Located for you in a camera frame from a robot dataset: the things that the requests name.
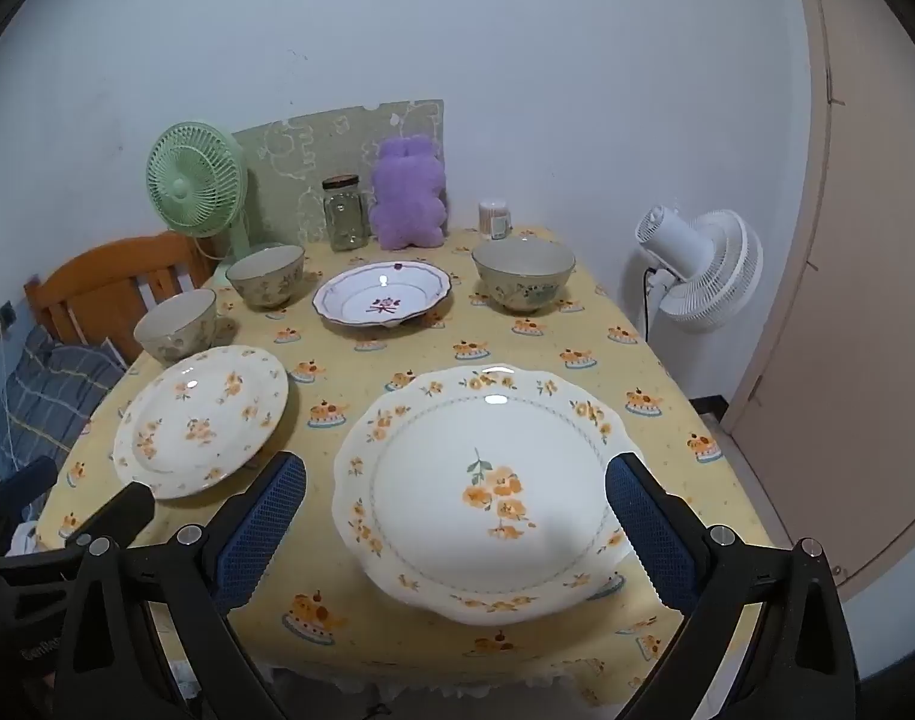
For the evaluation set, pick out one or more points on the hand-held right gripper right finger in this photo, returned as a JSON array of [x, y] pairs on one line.
[[652, 532]]

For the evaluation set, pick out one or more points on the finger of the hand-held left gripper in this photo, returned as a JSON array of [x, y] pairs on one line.
[[116, 514]]

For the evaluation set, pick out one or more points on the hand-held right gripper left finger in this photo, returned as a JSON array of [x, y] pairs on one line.
[[262, 525]]

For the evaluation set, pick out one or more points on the small orange floral plate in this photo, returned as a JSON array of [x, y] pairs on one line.
[[202, 420]]

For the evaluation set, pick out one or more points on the large orange floral plate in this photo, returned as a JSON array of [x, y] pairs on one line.
[[487, 465]]

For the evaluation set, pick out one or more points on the small floral ceramic bowl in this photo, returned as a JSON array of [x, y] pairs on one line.
[[176, 330], [266, 281]]

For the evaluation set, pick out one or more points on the red patterned scalloped plate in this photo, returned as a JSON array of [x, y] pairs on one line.
[[382, 292]]

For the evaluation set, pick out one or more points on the large floral ceramic bowl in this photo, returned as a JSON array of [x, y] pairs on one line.
[[523, 285]]

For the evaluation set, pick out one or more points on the blue plaid cloth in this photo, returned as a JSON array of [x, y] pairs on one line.
[[45, 397]]

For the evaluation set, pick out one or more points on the wooden chair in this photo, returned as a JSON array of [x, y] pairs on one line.
[[97, 277]]

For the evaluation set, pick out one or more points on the yellow printed tablecloth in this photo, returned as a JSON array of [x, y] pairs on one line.
[[427, 345]]

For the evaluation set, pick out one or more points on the white floor fan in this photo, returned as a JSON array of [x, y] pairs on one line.
[[716, 270]]

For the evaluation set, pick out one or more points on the beige door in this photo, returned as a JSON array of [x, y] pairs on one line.
[[862, 315]]

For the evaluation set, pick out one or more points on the glass jar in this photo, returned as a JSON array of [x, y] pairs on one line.
[[345, 217]]

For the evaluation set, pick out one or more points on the green desk fan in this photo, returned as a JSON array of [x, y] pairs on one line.
[[195, 176]]

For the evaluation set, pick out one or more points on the toothpick holder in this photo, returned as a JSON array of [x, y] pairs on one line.
[[495, 221]]

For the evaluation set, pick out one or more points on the purple plush toy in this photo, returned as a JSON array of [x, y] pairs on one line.
[[408, 195]]

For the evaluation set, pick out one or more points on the green patterned board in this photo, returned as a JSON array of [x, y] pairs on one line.
[[292, 165]]

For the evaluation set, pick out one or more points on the wall socket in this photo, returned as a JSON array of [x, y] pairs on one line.
[[0, 319]]

